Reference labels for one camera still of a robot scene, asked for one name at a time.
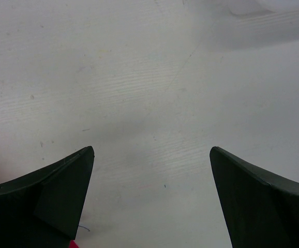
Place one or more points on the red t shirt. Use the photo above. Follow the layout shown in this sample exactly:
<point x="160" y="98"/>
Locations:
<point x="72" y="244"/>

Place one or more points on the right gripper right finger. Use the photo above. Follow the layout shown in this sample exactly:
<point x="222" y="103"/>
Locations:
<point x="260" y="208"/>

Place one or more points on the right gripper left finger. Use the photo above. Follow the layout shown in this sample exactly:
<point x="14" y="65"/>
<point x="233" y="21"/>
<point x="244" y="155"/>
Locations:
<point x="43" y="208"/>

